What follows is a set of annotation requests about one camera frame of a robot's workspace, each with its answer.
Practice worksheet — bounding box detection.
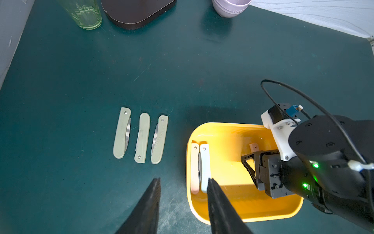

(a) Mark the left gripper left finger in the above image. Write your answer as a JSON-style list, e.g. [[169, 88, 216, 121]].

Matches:
[[116, 178, 161, 234]]

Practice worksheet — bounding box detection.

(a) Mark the mint folding knife left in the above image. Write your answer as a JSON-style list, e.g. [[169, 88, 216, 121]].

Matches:
[[200, 143, 211, 194]]

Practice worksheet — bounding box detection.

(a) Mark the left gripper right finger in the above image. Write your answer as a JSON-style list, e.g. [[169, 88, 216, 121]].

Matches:
[[207, 178, 252, 234]]

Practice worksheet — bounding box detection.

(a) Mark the pink folding knife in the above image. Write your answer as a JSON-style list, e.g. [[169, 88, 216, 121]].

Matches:
[[249, 143, 260, 153], [191, 142, 200, 194]]

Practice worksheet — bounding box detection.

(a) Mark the bronze scroll cup stand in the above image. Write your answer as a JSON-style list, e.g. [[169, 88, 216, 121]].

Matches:
[[101, 0, 177, 30]]

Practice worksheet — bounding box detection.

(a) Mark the olive folding knife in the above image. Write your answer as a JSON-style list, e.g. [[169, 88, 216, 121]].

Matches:
[[151, 115, 168, 164], [113, 107, 131, 159], [134, 113, 151, 163]]

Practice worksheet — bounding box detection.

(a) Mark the green drinking glass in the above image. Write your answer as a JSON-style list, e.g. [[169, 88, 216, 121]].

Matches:
[[57, 0, 102, 30]]

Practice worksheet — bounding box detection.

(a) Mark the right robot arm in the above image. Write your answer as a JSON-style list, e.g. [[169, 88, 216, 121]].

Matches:
[[241, 113, 374, 232]]

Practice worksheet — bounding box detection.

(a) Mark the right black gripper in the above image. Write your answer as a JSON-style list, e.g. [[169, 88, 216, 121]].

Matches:
[[241, 150, 294, 199]]

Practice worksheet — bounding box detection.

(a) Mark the lilac ceramic bowl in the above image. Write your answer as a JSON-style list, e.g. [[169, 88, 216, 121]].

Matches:
[[212, 0, 251, 18]]

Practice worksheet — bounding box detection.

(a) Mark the yellow plastic storage box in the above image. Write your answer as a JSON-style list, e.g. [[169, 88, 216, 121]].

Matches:
[[186, 122, 303, 225]]

